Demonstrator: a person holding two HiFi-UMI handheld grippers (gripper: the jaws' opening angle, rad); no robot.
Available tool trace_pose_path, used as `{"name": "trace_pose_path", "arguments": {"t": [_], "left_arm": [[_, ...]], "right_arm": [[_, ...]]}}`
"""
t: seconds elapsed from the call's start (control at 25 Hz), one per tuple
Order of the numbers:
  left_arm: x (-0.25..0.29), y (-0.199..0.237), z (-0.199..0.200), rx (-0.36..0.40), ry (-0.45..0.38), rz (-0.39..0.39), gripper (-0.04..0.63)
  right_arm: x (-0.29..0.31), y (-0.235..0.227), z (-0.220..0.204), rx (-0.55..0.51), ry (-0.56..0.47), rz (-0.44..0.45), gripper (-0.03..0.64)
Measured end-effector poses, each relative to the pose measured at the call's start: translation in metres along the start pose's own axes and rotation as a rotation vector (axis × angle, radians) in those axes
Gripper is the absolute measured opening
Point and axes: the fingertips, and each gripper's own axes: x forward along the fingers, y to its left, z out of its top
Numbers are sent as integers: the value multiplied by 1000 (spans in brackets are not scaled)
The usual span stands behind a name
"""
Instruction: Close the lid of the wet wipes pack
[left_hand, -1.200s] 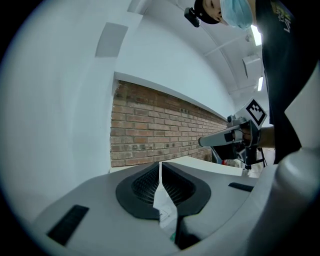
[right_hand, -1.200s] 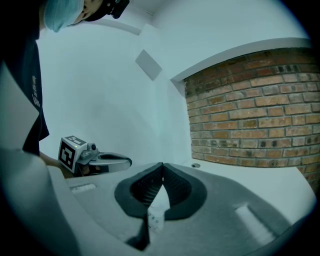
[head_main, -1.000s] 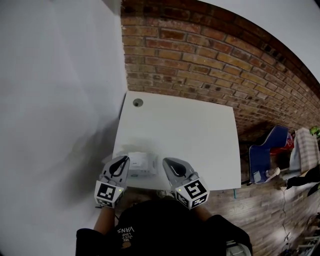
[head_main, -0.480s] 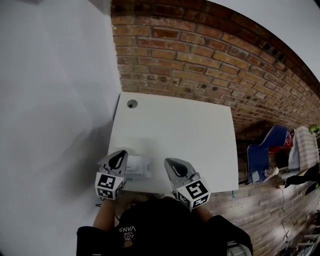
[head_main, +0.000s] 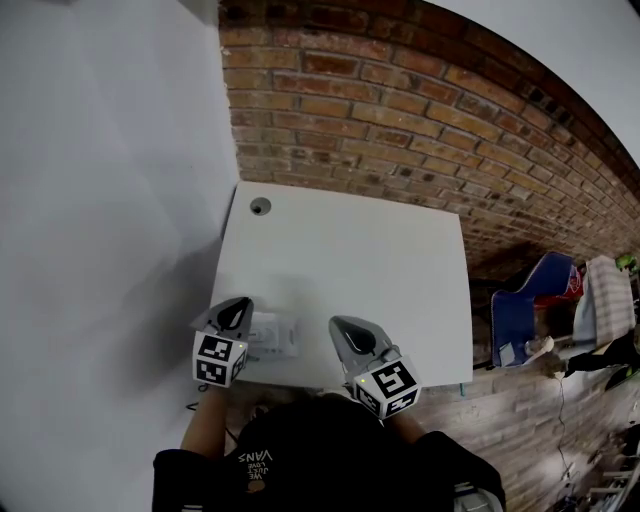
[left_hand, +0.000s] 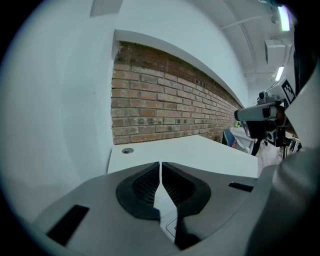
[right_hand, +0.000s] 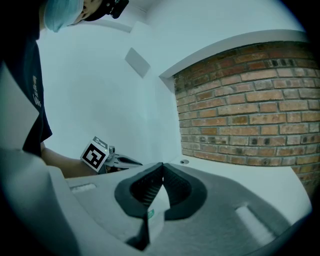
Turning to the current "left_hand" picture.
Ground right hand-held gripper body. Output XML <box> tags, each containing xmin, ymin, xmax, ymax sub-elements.
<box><xmin>256</xmin><ymin>76</ymin><xmax>299</xmax><ymax>149</ymax></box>

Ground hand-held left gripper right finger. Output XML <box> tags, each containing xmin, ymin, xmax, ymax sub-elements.
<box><xmin>161</xmin><ymin>161</ymin><xmax>261</xmax><ymax>251</ymax></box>

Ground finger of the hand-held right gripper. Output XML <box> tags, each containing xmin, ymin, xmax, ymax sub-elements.
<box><xmin>234</xmin><ymin>104</ymin><xmax>276</xmax><ymax>121</ymax></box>

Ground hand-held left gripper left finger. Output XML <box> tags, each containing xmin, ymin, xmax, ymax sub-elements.
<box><xmin>32</xmin><ymin>161</ymin><xmax>181</xmax><ymax>256</ymax></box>

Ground white wet wipe pack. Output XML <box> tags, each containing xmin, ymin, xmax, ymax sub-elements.
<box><xmin>161</xmin><ymin>212</ymin><xmax>179</xmax><ymax>242</ymax></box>

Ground white ceiling light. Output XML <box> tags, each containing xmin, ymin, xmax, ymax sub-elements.
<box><xmin>277</xmin><ymin>6</ymin><xmax>291</xmax><ymax>32</ymax></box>
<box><xmin>274</xmin><ymin>66</ymin><xmax>286</xmax><ymax>82</ymax></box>

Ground checked cloth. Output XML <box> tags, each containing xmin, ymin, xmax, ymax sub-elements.
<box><xmin>231</xmin><ymin>126</ymin><xmax>256</xmax><ymax>151</ymax></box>

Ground white ceiling pipe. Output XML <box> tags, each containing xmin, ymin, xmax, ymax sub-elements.
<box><xmin>244</xmin><ymin>71</ymin><xmax>276</xmax><ymax>78</ymax></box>
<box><xmin>221</xmin><ymin>14</ymin><xmax>276</xmax><ymax>30</ymax></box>

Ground person in black shirt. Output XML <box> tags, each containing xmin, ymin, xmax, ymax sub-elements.
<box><xmin>292</xmin><ymin>22</ymin><xmax>320</xmax><ymax>97</ymax></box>

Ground blue chair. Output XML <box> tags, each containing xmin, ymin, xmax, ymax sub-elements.
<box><xmin>222</xmin><ymin>128</ymin><xmax>235</xmax><ymax>147</ymax></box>

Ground white ceiling air conditioner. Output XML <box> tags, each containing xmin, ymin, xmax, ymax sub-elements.
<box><xmin>264</xmin><ymin>38</ymin><xmax>294</xmax><ymax>66</ymax></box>

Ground grey wall panel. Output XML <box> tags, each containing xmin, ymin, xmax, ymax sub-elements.
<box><xmin>89</xmin><ymin>0</ymin><xmax>124</xmax><ymax>18</ymax></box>

